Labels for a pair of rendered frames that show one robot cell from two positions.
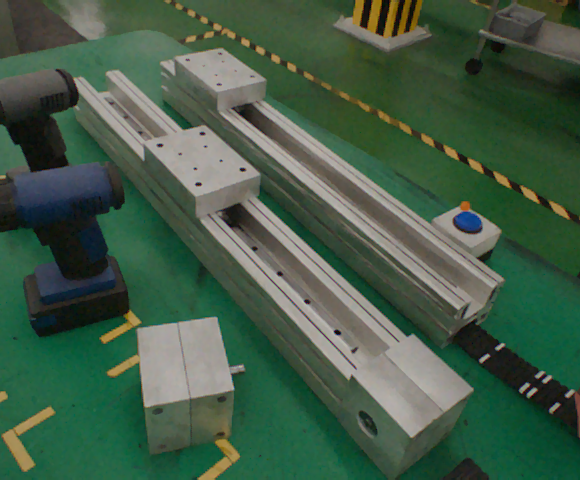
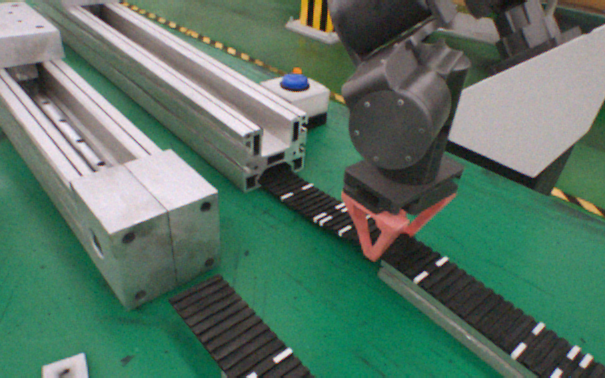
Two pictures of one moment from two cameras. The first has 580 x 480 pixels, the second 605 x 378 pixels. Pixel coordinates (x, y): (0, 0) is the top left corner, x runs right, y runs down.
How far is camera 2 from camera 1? 0.38 m
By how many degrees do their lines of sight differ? 4
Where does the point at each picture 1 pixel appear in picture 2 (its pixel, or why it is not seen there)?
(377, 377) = (100, 183)
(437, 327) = (235, 167)
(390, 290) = (199, 142)
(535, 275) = not seen: hidden behind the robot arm
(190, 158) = not seen: outside the picture
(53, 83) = not seen: outside the picture
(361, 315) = (123, 140)
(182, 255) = not seen: outside the picture
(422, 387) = (153, 190)
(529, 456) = (310, 280)
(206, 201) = not seen: outside the picture
